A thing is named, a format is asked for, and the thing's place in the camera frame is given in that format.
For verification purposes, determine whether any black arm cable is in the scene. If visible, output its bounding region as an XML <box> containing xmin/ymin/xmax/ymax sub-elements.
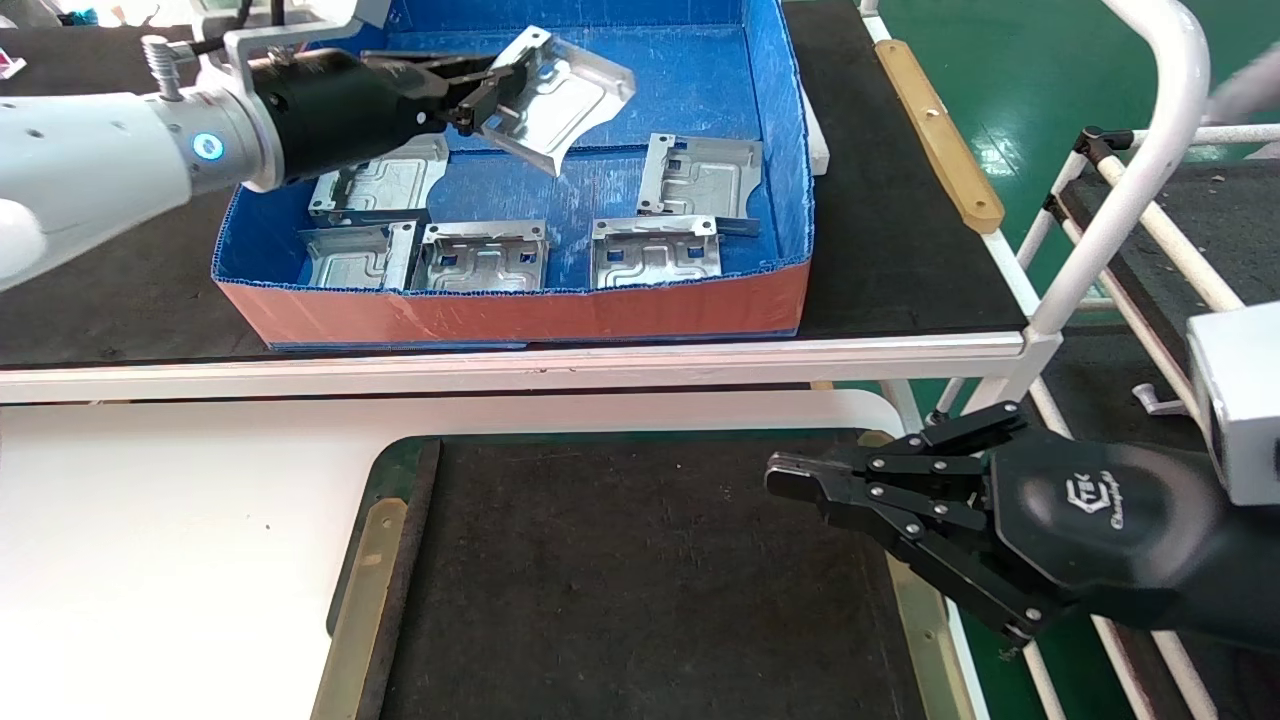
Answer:
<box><xmin>188</xmin><ymin>0</ymin><xmax>286</xmax><ymax>56</ymax></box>

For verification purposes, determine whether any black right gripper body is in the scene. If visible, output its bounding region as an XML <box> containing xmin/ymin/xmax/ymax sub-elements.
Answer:
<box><xmin>985</xmin><ymin>428</ymin><xmax>1280</xmax><ymax>653</ymax></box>

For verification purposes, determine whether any white rectangular block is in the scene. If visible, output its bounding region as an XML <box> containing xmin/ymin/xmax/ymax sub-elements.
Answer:
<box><xmin>800</xmin><ymin>87</ymin><xmax>832</xmax><ymax>177</ymax></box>

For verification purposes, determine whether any short wooden edge strip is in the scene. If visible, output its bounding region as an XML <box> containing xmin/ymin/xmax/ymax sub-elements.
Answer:
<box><xmin>875</xmin><ymin>40</ymin><xmax>1006</xmax><ymax>237</ymax></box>

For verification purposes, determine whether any black workbench mat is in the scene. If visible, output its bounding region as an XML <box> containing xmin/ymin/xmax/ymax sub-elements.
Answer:
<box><xmin>0</xmin><ymin>0</ymin><xmax>1031</xmax><ymax>368</ymax></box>

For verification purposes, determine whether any white tubular cart frame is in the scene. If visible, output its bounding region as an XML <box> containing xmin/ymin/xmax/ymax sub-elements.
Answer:
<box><xmin>920</xmin><ymin>0</ymin><xmax>1280</xmax><ymax>720</ymax></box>

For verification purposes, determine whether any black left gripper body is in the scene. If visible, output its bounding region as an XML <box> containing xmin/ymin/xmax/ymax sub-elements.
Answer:
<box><xmin>253</xmin><ymin>48</ymin><xmax>448</xmax><ymax>188</ymax></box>

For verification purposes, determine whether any black table mat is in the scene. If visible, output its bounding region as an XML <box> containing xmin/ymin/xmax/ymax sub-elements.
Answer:
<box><xmin>328</xmin><ymin>430</ymin><xmax>956</xmax><ymax>720</ymax></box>

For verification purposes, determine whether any black cart mat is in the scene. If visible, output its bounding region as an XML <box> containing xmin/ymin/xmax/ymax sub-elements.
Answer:
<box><xmin>1058</xmin><ymin>160</ymin><xmax>1280</xmax><ymax>451</ymax></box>

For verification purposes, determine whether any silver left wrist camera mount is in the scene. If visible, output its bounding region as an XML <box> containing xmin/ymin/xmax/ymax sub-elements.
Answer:
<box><xmin>140</xmin><ymin>0</ymin><xmax>393</xmax><ymax>103</ymax></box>

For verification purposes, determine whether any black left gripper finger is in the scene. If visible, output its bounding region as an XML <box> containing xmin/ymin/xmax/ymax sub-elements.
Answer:
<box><xmin>360</xmin><ymin>50</ymin><xmax>532</xmax><ymax>102</ymax></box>
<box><xmin>438</xmin><ymin>87</ymin><xmax>503</xmax><ymax>137</ymax></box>

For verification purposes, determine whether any brass mat edge strip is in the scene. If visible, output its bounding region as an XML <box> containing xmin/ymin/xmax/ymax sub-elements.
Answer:
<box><xmin>885</xmin><ymin>555</ymin><xmax>969</xmax><ymax>720</ymax></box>
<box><xmin>313</xmin><ymin>497</ymin><xmax>410</xmax><ymax>720</ymax></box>

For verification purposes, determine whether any grey right wrist camera housing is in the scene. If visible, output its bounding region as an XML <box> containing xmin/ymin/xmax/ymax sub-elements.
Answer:
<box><xmin>1187</xmin><ymin>300</ymin><xmax>1280</xmax><ymax>507</ymax></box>

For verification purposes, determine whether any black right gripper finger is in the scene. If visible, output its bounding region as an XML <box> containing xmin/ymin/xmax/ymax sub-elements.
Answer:
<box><xmin>765</xmin><ymin>400</ymin><xmax>1031</xmax><ymax>507</ymax></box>
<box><xmin>825</xmin><ymin>498</ymin><xmax>1063</xmax><ymax>643</ymax></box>

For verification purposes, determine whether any blue corrugated box orange outside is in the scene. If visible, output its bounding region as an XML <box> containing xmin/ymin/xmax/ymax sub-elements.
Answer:
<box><xmin>212</xmin><ymin>0</ymin><xmax>816</xmax><ymax>351</ymax></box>

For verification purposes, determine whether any stamped silver metal bracket plate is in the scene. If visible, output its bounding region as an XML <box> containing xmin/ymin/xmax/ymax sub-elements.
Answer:
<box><xmin>307</xmin><ymin>133</ymin><xmax>451</xmax><ymax>227</ymax></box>
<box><xmin>590</xmin><ymin>214</ymin><xmax>723</xmax><ymax>290</ymax></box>
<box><xmin>413</xmin><ymin>220</ymin><xmax>551</xmax><ymax>294</ymax></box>
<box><xmin>478</xmin><ymin>25</ymin><xmax>637</xmax><ymax>178</ymax></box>
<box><xmin>298</xmin><ymin>220</ymin><xmax>421</xmax><ymax>293</ymax></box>
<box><xmin>636</xmin><ymin>132</ymin><xmax>764</xmax><ymax>238</ymax></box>

